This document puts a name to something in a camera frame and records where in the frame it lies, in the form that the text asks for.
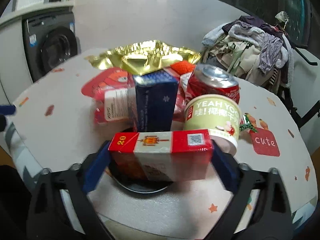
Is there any red soda can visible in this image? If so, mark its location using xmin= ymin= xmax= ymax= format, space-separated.
xmin=186 ymin=64 xmax=240 ymax=105

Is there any red and white cigarette box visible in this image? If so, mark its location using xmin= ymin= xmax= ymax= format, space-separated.
xmin=108 ymin=129 xmax=214 ymax=182

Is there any black round dish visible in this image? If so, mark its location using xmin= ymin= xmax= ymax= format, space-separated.
xmin=109 ymin=160 xmax=175 ymax=193

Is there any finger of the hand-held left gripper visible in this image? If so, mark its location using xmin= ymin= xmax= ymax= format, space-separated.
xmin=0 ymin=104 xmax=17 ymax=116

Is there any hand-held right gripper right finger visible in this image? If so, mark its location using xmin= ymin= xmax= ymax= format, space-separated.
xmin=212 ymin=140 xmax=293 ymax=240

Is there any red printed placemat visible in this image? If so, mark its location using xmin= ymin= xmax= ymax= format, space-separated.
xmin=81 ymin=67 xmax=138 ymax=125

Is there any gold foil bag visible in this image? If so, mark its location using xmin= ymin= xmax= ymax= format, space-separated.
xmin=85 ymin=39 xmax=202 ymax=75

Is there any grey washing machine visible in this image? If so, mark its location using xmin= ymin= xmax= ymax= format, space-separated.
xmin=21 ymin=7 xmax=80 ymax=83

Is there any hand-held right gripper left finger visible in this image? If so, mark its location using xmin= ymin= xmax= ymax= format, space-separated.
xmin=27 ymin=141 xmax=111 ymax=240

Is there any orange foam net sleeve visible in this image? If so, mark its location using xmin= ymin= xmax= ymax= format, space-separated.
xmin=170 ymin=60 xmax=197 ymax=75

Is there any pale green paper cup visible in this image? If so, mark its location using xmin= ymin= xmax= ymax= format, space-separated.
xmin=183 ymin=94 xmax=242 ymax=155

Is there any dark blue carton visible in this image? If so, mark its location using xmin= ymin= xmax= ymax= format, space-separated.
xmin=132 ymin=70 xmax=180 ymax=132

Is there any green candy wrapper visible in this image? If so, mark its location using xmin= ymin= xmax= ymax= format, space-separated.
xmin=239 ymin=114 xmax=258 ymax=133

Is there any pile of clothes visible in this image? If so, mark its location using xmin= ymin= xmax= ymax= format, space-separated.
xmin=201 ymin=16 xmax=295 ymax=88

